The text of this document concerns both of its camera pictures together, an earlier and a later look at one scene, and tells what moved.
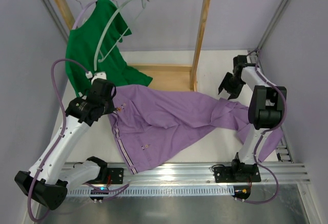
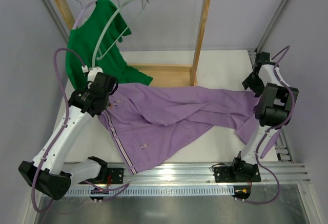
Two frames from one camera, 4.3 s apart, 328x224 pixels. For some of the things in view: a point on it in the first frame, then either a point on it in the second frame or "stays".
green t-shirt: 93,44 stays
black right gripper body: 233,82 to 250,86
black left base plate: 114,176 stays
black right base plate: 237,172 stays
